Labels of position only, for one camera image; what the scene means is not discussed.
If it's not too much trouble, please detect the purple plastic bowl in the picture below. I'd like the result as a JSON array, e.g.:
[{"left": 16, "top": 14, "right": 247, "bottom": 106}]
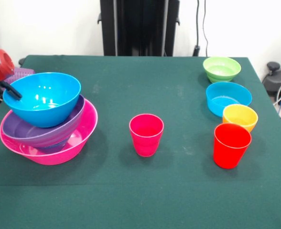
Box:
[{"left": 1, "top": 94, "right": 86, "bottom": 148}]

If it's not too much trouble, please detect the large light blue plastic bowl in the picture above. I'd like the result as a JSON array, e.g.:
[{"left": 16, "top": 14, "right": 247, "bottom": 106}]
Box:
[{"left": 2, "top": 72, "right": 82, "bottom": 128}]

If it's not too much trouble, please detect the large pink plastic bowl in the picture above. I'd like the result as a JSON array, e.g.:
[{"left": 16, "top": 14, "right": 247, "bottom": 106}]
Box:
[{"left": 0, "top": 98, "right": 98, "bottom": 166}]

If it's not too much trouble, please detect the purple plastic cup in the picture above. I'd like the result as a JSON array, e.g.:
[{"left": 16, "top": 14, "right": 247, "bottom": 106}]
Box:
[{"left": 5, "top": 67, "right": 35, "bottom": 84}]

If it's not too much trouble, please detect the magenta plastic cup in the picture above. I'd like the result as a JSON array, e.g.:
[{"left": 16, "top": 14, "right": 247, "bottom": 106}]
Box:
[{"left": 129, "top": 114, "right": 164, "bottom": 157}]

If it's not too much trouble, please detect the dark green tablecloth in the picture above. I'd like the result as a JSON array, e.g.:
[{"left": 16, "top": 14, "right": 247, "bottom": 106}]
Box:
[{"left": 0, "top": 54, "right": 281, "bottom": 229}]

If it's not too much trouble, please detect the shallow light blue plastic bowl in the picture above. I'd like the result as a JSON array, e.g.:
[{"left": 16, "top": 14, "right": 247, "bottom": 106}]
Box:
[{"left": 205, "top": 82, "right": 253, "bottom": 118}]

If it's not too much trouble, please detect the green plastic bowl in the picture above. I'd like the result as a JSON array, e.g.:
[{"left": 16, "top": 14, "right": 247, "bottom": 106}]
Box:
[{"left": 203, "top": 56, "right": 242, "bottom": 83}]

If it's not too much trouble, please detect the red plastic cup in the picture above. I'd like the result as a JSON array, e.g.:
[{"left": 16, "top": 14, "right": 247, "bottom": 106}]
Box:
[{"left": 213, "top": 123, "right": 252, "bottom": 170}]

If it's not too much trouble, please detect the orange plastic cup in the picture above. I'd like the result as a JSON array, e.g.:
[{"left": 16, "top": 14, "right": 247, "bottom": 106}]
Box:
[{"left": 222, "top": 104, "right": 259, "bottom": 133}]

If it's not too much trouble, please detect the black hanging wall cable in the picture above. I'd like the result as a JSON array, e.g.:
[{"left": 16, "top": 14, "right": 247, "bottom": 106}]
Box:
[{"left": 193, "top": 0, "right": 209, "bottom": 57}]

